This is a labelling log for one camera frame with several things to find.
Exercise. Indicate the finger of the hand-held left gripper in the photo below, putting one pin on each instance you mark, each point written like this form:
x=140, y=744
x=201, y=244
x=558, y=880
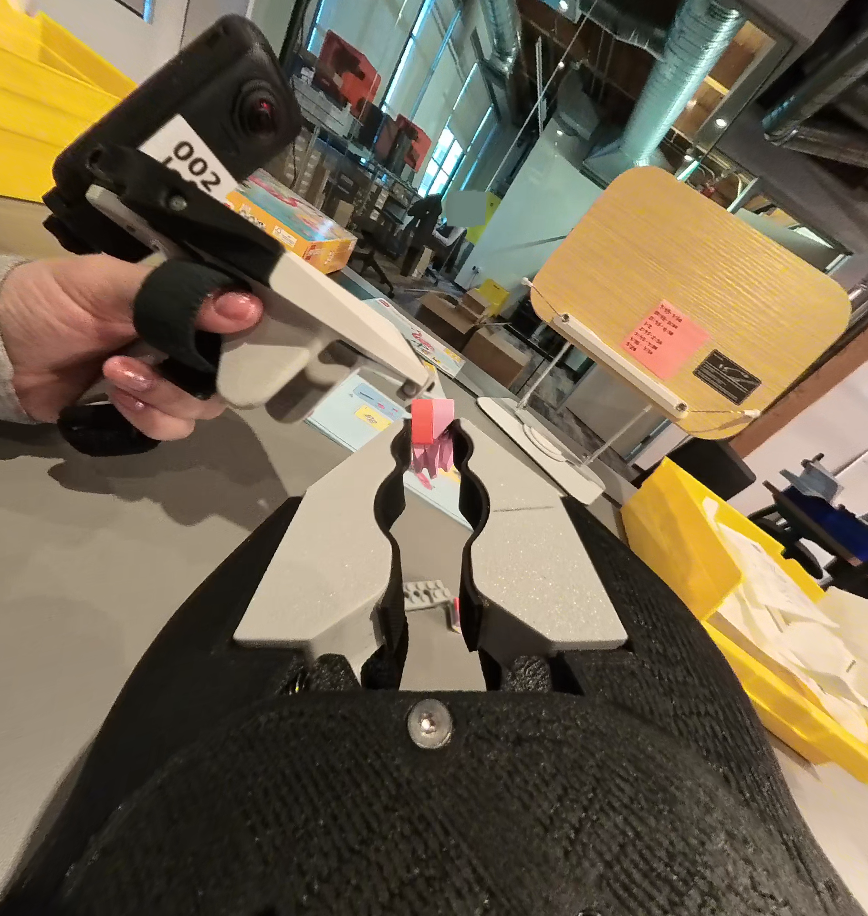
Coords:
x=348, y=315

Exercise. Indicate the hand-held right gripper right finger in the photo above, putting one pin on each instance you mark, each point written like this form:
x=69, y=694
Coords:
x=548, y=579

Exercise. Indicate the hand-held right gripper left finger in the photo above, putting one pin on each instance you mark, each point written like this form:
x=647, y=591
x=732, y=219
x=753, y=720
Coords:
x=312, y=572

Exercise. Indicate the long grey brick plate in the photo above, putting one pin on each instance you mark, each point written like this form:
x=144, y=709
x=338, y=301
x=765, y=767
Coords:
x=426, y=594

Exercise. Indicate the pink brick assembly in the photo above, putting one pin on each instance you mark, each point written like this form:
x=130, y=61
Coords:
x=430, y=422

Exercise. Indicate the person's left hand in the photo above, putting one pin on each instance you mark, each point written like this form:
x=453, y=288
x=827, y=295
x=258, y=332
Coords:
x=61, y=329

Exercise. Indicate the flamingo cover instruction booklet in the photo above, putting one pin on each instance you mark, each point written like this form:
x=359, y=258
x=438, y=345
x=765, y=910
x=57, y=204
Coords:
x=434, y=343

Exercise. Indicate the open instruction booklet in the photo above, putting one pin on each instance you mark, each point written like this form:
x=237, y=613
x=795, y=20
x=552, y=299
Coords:
x=362, y=415

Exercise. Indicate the toy brick set box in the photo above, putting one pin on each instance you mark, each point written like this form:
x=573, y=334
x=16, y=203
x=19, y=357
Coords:
x=298, y=222

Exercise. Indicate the black tripod pole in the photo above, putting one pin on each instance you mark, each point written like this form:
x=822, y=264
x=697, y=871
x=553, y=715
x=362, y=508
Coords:
x=298, y=28

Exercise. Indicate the yellow plastic bin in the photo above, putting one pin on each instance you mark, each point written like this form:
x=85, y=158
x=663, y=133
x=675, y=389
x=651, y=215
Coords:
x=677, y=537
x=33, y=107

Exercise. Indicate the small yellow box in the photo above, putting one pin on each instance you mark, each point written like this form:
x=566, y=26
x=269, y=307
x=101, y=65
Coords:
x=492, y=297

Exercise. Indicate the red hooded machine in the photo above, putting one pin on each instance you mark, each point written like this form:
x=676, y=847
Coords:
x=414, y=143
x=344, y=64

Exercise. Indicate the pile of white paper bags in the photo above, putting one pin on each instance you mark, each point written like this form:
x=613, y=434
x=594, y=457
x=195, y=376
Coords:
x=799, y=615

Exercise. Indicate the pink sticky note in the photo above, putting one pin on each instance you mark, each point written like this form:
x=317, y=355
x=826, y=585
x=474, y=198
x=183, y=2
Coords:
x=663, y=340

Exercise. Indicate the black label sticker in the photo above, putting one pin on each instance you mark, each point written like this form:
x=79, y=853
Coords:
x=727, y=378

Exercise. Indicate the blue machine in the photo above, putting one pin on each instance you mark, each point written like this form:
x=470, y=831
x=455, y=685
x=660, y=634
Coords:
x=834, y=522

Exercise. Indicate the whiteboard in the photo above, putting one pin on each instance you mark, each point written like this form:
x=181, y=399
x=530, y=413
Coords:
x=867, y=472

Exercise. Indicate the wooden book stand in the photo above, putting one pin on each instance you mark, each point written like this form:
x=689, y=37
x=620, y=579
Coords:
x=691, y=243

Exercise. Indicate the silver air duct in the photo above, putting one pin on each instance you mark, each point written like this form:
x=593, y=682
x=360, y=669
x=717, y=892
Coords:
x=670, y=79

